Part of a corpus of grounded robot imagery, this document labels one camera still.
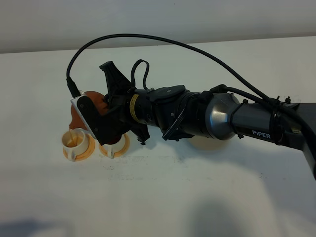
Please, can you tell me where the right white teacup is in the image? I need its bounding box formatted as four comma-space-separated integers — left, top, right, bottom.
99, 135, 126, 159

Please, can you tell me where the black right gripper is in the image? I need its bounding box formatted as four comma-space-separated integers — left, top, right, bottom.
99, 61, 150, 145

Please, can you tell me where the brown clay teapot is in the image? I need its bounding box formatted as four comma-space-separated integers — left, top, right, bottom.
85, 91, 121, 144

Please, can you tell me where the left orange coaster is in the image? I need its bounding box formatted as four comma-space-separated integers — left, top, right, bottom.
63, 135, 95, 162

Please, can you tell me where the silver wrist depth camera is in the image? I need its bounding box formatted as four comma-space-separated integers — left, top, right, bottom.
69, 90, 96, 139

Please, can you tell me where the right orange coaster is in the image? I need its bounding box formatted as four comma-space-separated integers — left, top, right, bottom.
114, 133, 130, 158

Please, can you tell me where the black camera cable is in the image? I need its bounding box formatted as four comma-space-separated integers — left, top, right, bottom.
65, 34, 316, 139

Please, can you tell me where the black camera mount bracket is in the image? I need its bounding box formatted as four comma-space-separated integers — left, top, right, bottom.
77, 96, 131, 145

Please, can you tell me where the cream round teapot coaster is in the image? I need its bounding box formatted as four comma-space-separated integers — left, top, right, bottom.
189, 136, 229, 151

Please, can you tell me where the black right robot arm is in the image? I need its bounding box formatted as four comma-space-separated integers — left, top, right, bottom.
100, 62, 316, 172

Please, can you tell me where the white teacup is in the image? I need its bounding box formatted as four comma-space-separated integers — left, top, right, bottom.
61, 128, 89, 161
99, 135, 126, 159

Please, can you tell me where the left white teacup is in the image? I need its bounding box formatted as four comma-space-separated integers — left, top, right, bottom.
61, 128, 89, 161

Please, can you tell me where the orange coaster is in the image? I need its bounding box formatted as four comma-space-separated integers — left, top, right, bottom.
63, 135, 95, 162
114, 133, 130, 158

